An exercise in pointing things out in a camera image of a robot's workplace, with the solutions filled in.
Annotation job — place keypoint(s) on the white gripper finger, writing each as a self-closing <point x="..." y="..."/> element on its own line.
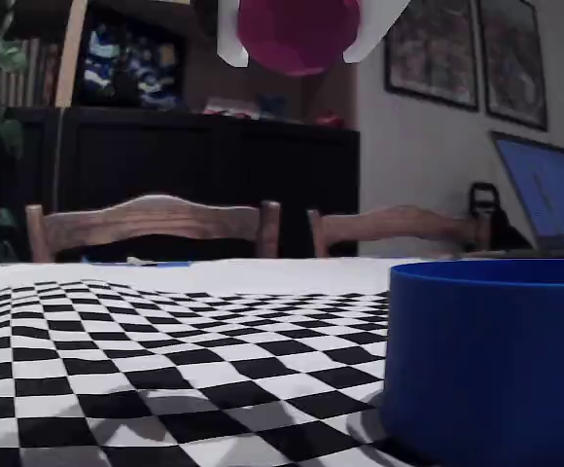
<point x="228" y="39"/>
<point x="377" y="24"/>

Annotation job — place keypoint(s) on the pink faceted ball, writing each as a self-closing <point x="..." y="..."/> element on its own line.
<point x="299" y="34"/>

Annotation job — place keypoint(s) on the blue round box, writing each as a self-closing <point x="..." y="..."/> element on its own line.
<point x="486" y="360"/>

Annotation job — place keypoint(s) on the pink white papers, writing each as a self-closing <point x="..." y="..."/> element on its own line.
<point x="228" y="108"/>

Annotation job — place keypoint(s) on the small blue item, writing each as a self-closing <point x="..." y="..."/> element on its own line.
<point x="273" y="106"/>

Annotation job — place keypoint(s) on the blue starry night painting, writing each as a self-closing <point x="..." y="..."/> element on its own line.
<point x="126" y="63"/>

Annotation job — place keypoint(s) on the black sideboard cabinet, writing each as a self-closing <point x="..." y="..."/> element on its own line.
<point x="204" y="165"/>

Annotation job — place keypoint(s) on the light wooden bookshelf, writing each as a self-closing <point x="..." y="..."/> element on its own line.
<point x="70" y="58"/>

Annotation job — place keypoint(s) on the brown wooden chair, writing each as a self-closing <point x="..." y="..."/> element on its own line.
<point x="151" y="219"/>
<point x="398" y="224"/>

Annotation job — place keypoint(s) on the row of books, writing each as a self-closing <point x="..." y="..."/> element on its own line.
<point x="24" y="73"/>

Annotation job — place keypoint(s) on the blue tape strip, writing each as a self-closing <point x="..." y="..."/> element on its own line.
<point x="175" y="263"/>

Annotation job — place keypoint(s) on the open laptop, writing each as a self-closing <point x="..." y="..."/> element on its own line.
<point x="549" y="194"/>

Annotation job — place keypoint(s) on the checkerboard printed white sheet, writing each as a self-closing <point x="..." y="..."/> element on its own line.
<point x="165" y="350"/>

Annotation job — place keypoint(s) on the black framed wall picture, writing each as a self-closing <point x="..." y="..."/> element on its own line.
<point x="513" y="63"/>
<point x="433" y="53"/>

